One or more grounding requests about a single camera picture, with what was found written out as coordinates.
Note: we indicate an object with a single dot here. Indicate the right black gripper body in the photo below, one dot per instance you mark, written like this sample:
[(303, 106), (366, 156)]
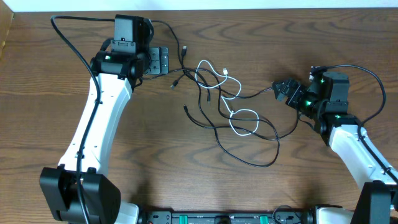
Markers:
[(300, 98)]

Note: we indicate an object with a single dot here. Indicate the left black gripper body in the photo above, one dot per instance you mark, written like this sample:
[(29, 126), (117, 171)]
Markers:
[(159, 62)]

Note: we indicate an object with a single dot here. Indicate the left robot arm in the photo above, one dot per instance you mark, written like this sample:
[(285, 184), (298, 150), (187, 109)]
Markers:
[(78, 189)]

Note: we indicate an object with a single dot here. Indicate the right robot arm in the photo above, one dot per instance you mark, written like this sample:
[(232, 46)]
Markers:
[(325, 101)]

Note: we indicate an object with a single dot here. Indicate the wooden side panel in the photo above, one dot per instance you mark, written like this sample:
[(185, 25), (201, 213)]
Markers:
[(6, 19)]

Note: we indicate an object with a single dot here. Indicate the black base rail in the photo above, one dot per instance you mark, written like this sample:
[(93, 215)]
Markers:
[(283, 214)]

